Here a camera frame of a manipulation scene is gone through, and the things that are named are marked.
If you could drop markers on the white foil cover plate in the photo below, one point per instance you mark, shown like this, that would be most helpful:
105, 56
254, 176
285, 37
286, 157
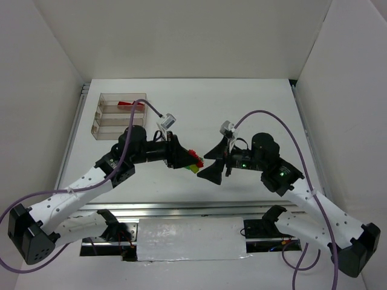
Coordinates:
192, 239

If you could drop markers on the clear three-compartment plastic container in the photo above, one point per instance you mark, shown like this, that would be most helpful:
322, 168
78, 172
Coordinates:
109, 122

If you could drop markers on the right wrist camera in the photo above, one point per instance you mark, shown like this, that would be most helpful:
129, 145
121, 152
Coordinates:
227, 129

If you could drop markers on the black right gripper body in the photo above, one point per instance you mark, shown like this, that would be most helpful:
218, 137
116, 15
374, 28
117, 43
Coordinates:
227, 160

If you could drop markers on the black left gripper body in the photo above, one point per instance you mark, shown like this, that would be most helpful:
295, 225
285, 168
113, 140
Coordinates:
172, 150

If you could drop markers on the red long lego brick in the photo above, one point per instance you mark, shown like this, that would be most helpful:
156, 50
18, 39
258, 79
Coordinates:
199, 161

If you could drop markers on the red sloped lego brick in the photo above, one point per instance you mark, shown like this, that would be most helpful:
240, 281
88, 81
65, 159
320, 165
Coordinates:
128, 106

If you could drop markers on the lime rounded lego brick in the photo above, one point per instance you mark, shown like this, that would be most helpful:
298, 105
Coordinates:
193, 168

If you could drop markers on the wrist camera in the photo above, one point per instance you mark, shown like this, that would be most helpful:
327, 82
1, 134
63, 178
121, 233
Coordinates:
227, 129
166, 121

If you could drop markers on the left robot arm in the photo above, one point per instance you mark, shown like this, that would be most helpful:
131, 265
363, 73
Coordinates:
36, 230

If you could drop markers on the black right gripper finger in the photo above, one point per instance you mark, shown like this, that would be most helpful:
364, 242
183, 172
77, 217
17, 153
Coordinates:
218, 151
213, 173

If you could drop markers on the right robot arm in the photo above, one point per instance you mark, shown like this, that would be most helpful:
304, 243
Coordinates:
350, 242

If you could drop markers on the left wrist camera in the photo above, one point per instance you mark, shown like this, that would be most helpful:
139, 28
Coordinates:
166, 121

